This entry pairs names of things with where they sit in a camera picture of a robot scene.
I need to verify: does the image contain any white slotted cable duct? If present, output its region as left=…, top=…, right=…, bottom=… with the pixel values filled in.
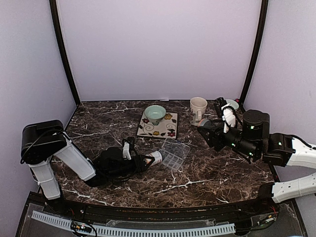
left=31, top=211, right=236, bottom=237

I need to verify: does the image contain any green ceramic bowl on plate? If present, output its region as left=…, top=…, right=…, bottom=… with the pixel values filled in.
left=144, top=105, right=166, bottom=125

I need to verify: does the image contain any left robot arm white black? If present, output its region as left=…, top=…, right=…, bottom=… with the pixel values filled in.
left=20, top=120, right=163, bottom=215

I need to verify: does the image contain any square floral ceramic plate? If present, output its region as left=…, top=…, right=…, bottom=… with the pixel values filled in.
left=136, top=112, right=178, bottom=139

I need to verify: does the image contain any right black frame post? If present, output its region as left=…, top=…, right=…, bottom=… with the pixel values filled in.
left=239, top=0, right=269, bottom=105

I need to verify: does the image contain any small green bowl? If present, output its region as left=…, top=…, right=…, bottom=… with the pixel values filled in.
left=226, top=99, right=239, bottom=110

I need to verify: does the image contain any beige ceramic mug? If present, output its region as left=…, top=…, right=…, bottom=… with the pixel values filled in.
left=190, top=97, right=208, bottom=126

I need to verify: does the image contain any left black frame post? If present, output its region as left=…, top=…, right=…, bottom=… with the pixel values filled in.
left=49, top=0, right=81, bottom=106

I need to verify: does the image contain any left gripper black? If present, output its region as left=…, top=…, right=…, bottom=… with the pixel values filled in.
left=106, top=155, right=155, bottom=181

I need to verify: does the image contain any black front table rail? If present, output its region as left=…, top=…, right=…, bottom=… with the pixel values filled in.
left=41, top=195, right=282, bottom=224

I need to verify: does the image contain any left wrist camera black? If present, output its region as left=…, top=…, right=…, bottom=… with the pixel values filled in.
left=122, top=137, right=135, bottom=160

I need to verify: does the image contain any clear plastic pill organizer box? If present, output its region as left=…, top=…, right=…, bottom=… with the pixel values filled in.
left=159, top=138, right=191, bottom=171

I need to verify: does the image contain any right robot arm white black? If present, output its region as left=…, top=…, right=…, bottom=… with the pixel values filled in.
left=197, top=106, right=316, bottom=214

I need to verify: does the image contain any black frame post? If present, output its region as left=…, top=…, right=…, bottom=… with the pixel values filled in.
left=239, top=0, right=269, bottom=105
left=49, top=0, right=81, bottom=106

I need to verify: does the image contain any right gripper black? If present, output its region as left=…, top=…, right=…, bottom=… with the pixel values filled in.
left=199, top=118, right=260, bottom=158

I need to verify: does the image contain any orange pill bottle grey cap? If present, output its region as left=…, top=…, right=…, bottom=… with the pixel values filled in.
left=145, top=151, right=163, bottom=166

